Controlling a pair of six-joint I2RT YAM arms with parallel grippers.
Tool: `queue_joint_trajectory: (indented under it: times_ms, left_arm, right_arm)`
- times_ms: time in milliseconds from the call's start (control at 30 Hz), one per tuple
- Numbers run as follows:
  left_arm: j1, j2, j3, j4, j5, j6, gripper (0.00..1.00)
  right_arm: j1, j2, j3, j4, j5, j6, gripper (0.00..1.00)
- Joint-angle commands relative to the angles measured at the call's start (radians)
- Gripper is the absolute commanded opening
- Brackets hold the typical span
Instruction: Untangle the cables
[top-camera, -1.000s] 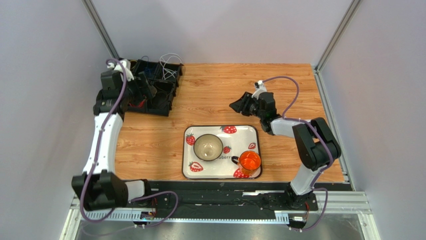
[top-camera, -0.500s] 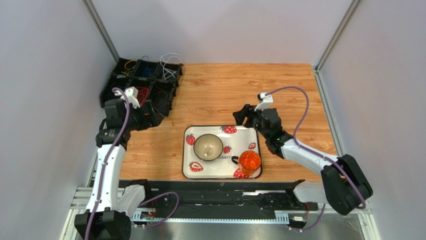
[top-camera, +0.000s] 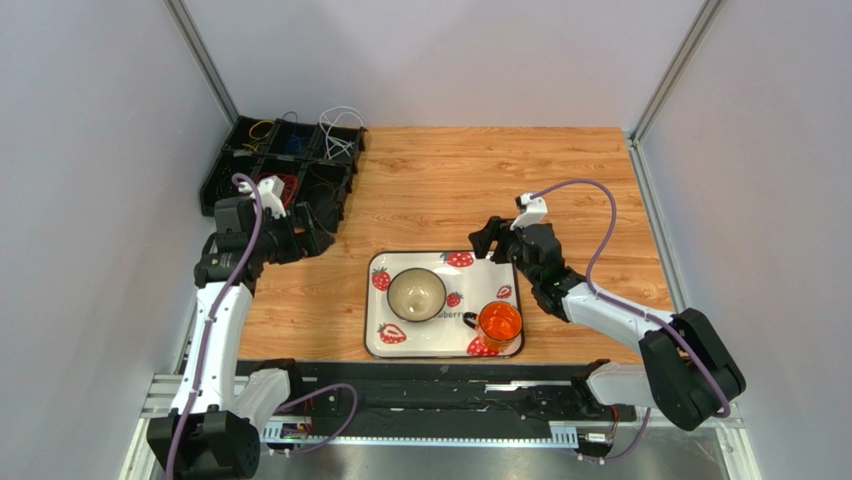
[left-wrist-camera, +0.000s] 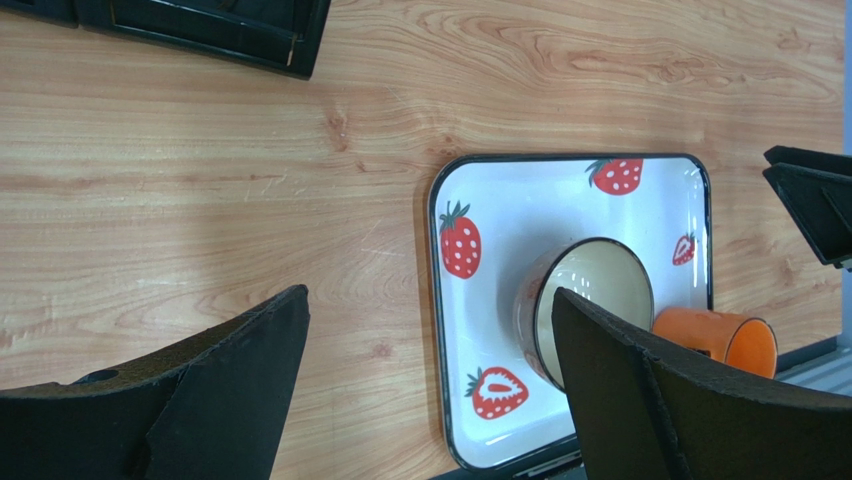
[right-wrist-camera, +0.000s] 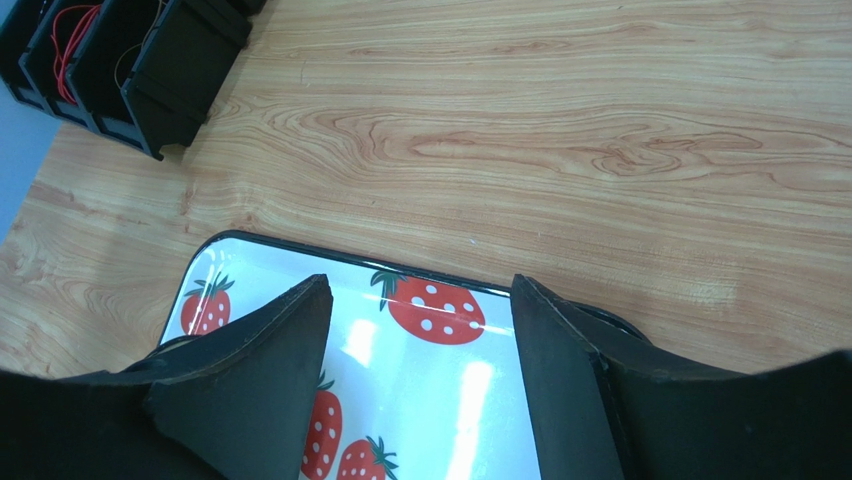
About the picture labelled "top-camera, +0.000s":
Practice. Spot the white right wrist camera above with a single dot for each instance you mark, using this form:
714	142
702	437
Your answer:
532	210

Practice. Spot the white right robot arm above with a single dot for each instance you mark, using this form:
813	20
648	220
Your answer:
687	373

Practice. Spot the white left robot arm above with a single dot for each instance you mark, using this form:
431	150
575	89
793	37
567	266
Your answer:
211	431

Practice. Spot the beige ceramic bowl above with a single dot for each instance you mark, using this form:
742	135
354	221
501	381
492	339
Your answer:
416	295

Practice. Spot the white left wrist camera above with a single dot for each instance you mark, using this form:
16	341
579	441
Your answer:
270	190

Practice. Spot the orange translucent mug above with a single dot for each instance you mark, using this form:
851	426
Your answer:
497	326

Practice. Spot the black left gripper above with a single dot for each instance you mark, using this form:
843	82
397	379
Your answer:
312	240

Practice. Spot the black compartment storage bin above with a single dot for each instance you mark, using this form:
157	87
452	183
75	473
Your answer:
317	163

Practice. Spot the aluminium frame rail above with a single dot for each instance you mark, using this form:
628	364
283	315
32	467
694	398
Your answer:
650	448

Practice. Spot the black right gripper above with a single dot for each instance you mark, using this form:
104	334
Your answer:
510	239

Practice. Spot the strawberry print white tray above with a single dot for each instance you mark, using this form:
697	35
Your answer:
470	284

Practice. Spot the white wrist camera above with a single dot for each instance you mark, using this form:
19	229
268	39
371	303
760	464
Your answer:
270	190
532	210

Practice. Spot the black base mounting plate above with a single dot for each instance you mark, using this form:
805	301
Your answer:
470	400

